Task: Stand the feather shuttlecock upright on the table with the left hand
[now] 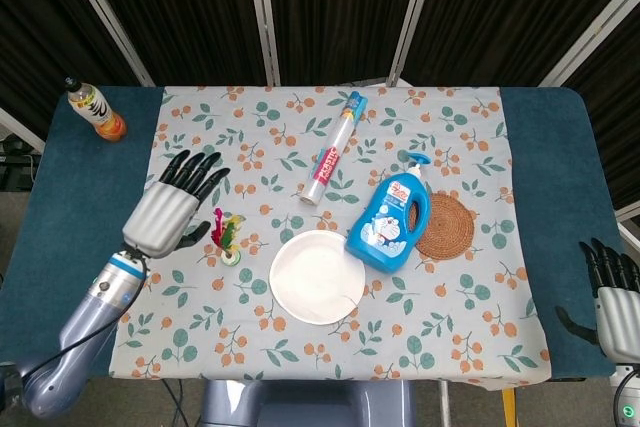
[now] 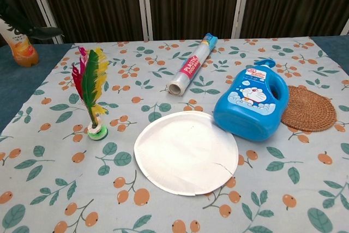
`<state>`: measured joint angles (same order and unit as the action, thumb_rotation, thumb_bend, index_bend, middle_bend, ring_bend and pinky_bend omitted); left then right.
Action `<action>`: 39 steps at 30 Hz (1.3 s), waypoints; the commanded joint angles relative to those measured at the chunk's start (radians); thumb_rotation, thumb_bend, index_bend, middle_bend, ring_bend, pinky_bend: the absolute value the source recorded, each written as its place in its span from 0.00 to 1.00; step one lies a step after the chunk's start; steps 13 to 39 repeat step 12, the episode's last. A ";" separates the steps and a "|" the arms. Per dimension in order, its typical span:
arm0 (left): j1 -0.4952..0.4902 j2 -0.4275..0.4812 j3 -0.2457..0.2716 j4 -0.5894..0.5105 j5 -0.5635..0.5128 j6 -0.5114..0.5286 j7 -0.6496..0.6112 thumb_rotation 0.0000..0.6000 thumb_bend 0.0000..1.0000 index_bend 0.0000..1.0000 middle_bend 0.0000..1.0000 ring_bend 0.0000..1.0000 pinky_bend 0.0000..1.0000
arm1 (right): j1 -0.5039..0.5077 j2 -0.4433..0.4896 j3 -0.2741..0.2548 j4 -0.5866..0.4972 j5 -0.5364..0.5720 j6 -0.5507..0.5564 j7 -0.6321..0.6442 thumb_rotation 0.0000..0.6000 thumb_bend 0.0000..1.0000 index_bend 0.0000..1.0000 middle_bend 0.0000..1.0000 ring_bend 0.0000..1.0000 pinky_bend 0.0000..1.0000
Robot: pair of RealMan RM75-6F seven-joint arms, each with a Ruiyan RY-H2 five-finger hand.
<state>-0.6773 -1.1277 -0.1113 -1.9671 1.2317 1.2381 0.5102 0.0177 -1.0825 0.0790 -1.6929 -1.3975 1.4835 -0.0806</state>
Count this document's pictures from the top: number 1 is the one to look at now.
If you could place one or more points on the black equipment rack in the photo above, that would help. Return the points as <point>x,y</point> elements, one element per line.
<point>15,167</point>

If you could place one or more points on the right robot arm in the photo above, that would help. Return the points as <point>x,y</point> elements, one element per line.
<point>629,397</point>

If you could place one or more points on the metal table leg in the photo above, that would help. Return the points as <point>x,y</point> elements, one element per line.
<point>444,404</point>

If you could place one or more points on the plastic wrap roll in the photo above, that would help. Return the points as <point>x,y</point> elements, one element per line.
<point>332,152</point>

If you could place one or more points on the yellow post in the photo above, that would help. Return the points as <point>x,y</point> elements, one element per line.
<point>509,409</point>

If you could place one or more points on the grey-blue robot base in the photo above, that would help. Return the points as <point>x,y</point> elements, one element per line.
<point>300,407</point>

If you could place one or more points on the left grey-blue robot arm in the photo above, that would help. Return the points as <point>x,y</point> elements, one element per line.
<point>85,327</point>

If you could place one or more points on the round woven brown coaster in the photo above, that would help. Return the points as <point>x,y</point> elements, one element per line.
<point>450,227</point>

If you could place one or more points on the orange drink bottle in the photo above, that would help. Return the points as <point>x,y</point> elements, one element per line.
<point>102,117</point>

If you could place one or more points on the dark blue table cover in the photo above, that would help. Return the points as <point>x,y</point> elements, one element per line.
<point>85,197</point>

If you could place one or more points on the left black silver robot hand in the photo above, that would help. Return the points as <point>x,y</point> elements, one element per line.
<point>157,219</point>

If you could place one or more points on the colourful feather shuttlecock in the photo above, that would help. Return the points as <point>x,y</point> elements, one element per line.
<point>228,244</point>

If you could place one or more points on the blue detergent pump bottle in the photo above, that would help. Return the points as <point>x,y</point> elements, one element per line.
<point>385,227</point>

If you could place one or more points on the black folding screen white frame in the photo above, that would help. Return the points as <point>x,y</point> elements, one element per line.
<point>340,12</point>

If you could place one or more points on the floral tablecloth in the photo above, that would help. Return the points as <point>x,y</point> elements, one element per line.
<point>225,307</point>

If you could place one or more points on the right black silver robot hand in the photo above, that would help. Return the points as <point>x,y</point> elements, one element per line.
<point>622,322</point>

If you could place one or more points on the white paper plate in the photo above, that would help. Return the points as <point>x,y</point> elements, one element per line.
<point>315,277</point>

